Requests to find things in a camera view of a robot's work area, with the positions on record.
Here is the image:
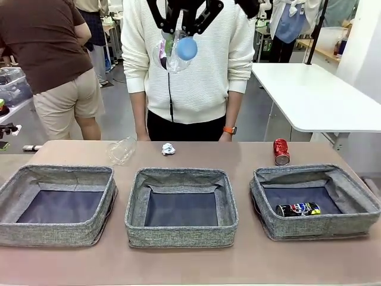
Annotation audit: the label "person in blue shirt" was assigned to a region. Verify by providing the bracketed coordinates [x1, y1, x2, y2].
[269, 0, 321, 64]

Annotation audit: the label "black trousers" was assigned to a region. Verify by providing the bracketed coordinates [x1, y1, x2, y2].
[147, 110, 232, 142]

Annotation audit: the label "black vertical pole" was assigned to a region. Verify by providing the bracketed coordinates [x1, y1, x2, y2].
[306, 0, 330, 66]

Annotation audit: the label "grey fabric basket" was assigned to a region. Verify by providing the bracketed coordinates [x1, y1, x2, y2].
[249, 163, 381, 241]
[124, 167, 240, 250]
[0, 164, 118, 248]

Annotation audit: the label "person's left forearm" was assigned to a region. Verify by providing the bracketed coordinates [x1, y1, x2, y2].
[226, 91, 242, 129]

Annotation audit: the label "person's right forearm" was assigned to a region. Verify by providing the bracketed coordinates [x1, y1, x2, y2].
[128, 92, 149, 136]

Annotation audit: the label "thin black cord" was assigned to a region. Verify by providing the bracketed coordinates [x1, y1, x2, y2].
[166, 73, 175, 123]

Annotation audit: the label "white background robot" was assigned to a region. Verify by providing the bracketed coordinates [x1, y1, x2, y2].
[252, 0, 274, 30]

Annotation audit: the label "black pepsi can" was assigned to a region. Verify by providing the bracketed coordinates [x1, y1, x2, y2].
[275, 201, 322, 217]

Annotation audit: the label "person in white sweater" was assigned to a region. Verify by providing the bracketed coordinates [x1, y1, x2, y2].
[120, 0, 256, 125]

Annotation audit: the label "white paper ball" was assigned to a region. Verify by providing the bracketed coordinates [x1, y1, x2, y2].
[161, 142, 177, 157]

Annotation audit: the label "person in dark plaid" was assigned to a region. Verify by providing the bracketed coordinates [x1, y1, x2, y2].
[74, 0, 110, 87]

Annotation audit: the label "dark drink bottle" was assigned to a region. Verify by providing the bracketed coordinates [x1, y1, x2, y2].
[335, 29, 349, 57]

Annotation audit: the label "wooden desk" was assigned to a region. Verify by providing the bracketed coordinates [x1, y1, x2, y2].
[297, 40, 342, 63]

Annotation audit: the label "translucent white storage bin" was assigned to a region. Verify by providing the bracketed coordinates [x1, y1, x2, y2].
[317, 26, 349, 60]

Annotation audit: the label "person in brown shirt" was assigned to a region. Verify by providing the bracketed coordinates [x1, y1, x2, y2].
[0, 0, 105, 141]

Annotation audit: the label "pink label plastic bottle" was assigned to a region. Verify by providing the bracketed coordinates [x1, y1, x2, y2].
[152, 29, 199, 74]

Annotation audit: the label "clear plastic storage box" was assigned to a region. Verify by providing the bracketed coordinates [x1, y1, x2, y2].
[0, 67, 33, 107]

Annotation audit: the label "white side table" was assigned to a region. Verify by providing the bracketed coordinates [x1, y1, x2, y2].
[0, 98, 38, 125]

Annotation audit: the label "black clamp with white tip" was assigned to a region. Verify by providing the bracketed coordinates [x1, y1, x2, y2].
[0, 122, 22, 139]

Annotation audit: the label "crushed red soda can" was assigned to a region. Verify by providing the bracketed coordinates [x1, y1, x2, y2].
[273, 138, 291, 167]

